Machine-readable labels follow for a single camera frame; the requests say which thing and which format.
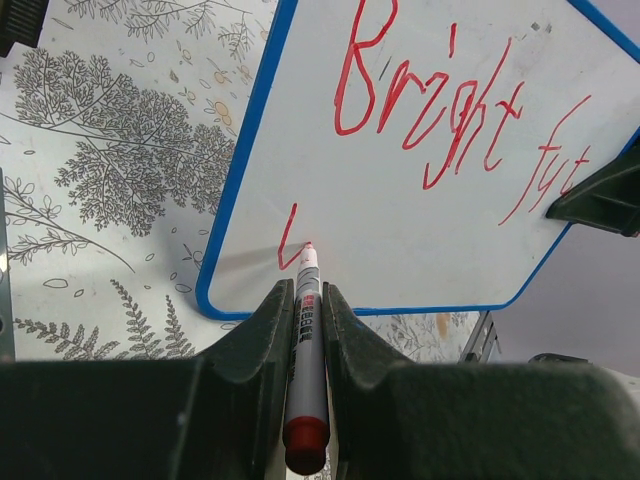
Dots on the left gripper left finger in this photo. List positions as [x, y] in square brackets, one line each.
[217, 415]

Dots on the red capped whiteboard marker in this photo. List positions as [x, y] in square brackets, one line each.
[306, 429]

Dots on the floral tablecloth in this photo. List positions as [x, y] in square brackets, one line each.
[116, 136]

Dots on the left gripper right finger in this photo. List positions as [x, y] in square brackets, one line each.
[394, 418]

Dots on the grey studded baseplate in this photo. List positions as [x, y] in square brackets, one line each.
[7, 344]

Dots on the blue framed whiteboard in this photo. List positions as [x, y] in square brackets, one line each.
[417, 145]

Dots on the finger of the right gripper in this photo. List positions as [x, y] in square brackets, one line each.
[608, 200]

